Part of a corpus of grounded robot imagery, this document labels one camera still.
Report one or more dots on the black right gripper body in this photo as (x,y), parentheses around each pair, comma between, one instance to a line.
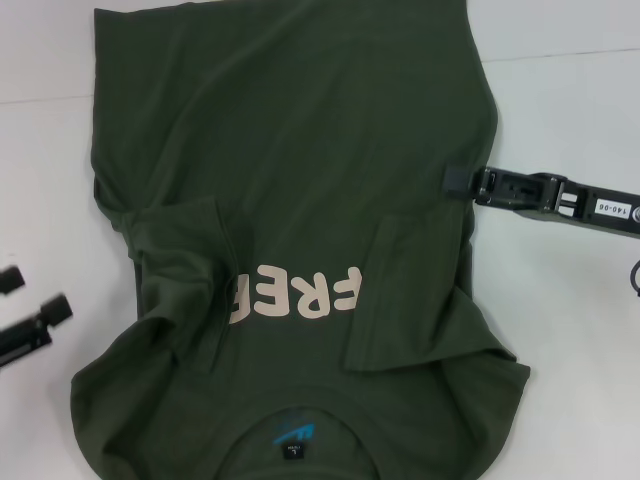
(590,207)

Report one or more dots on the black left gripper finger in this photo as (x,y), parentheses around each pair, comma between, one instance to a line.
(11,280)
(35,330)

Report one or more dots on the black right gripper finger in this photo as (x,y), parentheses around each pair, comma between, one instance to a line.
(495,186)

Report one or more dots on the dark green FREE t-shirt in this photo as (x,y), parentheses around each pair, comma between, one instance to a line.
(300,125)

